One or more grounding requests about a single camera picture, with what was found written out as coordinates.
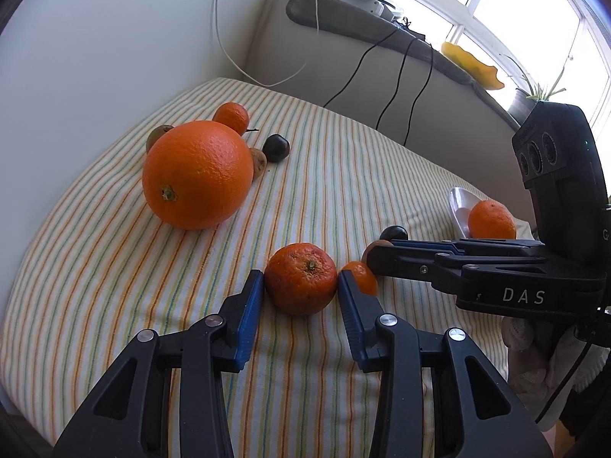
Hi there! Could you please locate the dark plum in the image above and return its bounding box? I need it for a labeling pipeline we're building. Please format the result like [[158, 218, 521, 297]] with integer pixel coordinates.
[[379, 224, 409, 241], [262, 134, 291, 163]]

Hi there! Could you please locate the large rough orange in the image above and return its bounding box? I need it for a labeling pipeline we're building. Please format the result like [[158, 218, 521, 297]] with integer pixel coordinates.
[[468, 200, 517, 240]]

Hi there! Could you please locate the small bright mandarin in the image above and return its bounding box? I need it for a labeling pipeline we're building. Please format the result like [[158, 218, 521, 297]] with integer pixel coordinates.
[[341, 261, 378, 297]]

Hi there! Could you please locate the dark tangerine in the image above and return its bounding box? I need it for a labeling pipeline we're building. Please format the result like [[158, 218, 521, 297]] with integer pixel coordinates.
[[264, 243, 338, 316]]

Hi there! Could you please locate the brown kiwi fruit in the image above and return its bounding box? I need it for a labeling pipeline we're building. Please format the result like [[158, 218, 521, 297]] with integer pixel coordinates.
[[250, 148, 267, 181]]

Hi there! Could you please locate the large smooth orange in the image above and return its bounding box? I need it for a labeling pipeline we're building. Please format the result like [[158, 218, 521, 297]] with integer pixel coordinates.
[[142, 121, 254, 231]]

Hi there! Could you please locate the mandarin with stem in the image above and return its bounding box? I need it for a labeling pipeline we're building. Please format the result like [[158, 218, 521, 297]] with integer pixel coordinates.
[[212, 102, 257, 135]]

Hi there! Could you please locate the green brown pear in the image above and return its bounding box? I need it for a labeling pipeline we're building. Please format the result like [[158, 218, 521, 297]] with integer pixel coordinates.
[[145, 124, 174, 153]]

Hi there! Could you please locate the white gloved right hand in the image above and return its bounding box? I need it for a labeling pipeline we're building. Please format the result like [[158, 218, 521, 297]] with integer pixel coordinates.
[[501, 318, 610, 431]]

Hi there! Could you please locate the floral white plate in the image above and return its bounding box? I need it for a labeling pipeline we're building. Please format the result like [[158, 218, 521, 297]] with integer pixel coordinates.
[[448, 187, 480, 239]]

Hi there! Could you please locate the potted spider plant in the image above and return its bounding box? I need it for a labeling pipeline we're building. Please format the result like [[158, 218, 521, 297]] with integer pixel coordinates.
[[506, 56, 566, 125]]

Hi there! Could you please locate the yellow wavy bowl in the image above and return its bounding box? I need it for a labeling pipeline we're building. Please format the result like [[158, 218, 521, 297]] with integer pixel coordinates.
[[441, 42, 504, 90]]

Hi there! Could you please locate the striped table cloth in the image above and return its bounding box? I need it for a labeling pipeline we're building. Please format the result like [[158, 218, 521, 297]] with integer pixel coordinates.
[[0, 76, 536, 458]]

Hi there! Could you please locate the black cable right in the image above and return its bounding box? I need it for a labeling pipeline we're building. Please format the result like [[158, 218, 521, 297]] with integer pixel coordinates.
[[402, 42, 435, 147]]

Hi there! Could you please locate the black cable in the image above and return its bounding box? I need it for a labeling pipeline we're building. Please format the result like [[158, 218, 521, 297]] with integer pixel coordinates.
[[375, 37, 420, 131], [402, 42, 435, 147], [322, 28, 400, 109]]

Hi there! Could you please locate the black cable middle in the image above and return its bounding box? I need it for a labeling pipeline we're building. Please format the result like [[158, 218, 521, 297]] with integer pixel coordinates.
[[375, 37, 420, 131]]

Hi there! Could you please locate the black cable left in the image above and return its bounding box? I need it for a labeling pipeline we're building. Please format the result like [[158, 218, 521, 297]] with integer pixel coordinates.
[[322, 28, 400, 109]]

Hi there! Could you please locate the white cable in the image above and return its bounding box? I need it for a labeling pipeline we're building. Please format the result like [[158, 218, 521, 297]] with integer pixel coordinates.
[[210, 0, 327, 89]]

